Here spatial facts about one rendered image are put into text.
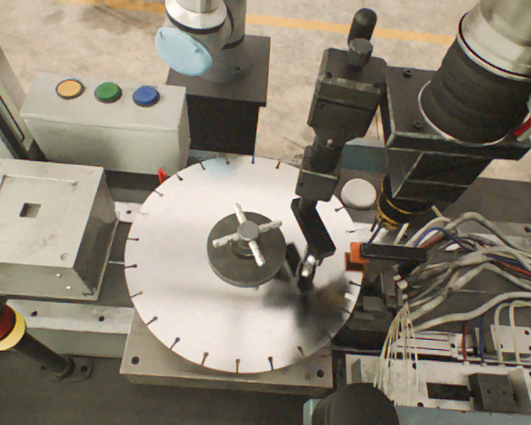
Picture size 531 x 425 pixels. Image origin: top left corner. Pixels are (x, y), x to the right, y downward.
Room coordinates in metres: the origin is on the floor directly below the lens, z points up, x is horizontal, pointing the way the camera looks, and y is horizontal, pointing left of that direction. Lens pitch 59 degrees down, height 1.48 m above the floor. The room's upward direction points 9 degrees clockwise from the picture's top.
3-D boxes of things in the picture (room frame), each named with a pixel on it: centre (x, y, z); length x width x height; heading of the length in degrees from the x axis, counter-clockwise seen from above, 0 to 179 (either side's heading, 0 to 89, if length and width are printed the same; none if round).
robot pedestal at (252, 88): (0.87, 0.17, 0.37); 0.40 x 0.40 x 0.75; 5
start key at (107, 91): (0.56, 0.32, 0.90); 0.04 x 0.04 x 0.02
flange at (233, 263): (0.26, 0.01, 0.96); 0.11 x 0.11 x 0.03
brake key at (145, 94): (0.56, 0.25, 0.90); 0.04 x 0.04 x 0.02
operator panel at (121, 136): (0.54, 0.32, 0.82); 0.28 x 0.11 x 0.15; 95
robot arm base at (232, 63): (0.87, 0.17, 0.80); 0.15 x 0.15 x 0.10
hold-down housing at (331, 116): (0.29, -0.06, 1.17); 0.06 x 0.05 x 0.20; 86
